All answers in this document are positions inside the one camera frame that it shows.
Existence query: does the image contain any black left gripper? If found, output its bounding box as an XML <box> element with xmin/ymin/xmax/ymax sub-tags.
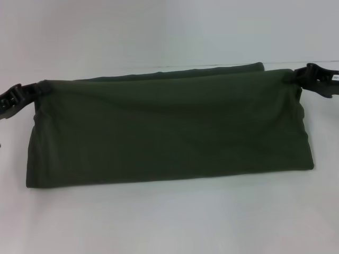
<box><xmin>0</xmin><ymin>81</ymin><xmax>52</xmax><ymax>123</ymax></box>

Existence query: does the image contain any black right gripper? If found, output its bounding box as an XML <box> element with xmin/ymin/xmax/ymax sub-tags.
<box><xmin>284</xmin><ymin>62</ymin><xmax>339</xmax><ymax>101</ymax></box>

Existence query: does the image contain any dark green FREE shirt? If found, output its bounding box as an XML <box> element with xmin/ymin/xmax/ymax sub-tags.
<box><xmin>25</xmin><ymin>62</ymin><xmax>316</xmax><ymax>189</ymax></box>

